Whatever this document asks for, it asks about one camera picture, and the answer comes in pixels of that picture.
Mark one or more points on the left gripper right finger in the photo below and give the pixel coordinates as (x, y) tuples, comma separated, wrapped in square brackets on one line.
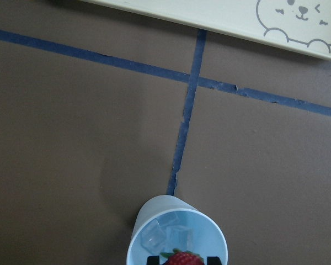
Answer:
[(213, 260)]

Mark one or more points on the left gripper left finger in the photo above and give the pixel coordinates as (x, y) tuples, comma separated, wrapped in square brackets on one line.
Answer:
[(153, 260)]

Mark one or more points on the red strawberry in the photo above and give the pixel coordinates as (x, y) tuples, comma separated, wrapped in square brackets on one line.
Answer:
[(179, 257)]

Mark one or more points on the ice cubes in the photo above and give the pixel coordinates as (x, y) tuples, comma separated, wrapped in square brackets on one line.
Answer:
[(167, 232)]

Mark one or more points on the light blue cup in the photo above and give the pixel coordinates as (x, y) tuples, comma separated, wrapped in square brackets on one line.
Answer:
[(208, 237)]

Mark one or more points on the cream bear tray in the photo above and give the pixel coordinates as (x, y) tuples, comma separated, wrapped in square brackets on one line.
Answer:
[(302, 26)]

